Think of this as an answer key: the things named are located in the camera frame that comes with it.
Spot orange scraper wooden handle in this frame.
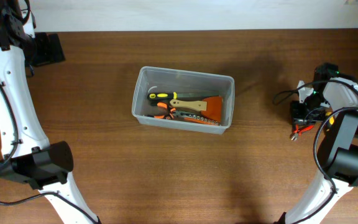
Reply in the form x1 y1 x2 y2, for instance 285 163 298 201
170 96 223 123

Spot yellow black screwdriver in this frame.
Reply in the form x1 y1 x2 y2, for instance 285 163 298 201
325 111 334 128

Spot file yellow black handle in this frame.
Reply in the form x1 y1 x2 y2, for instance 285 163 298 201
147 91 219 101

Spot orange black needle-nose pliers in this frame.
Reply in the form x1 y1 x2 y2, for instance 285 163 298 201
147 102 198 119

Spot orange socket bit rail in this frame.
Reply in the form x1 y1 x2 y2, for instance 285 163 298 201
183 114 220 126

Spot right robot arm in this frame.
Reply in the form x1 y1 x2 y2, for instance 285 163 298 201
278 63 358 224

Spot red black cutting pliers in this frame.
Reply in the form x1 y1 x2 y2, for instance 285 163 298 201
290 124 314 141

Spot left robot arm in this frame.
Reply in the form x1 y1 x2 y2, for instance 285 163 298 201
0 0 99 223

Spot clear plastic container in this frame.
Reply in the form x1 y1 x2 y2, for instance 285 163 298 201
132 67 235 134

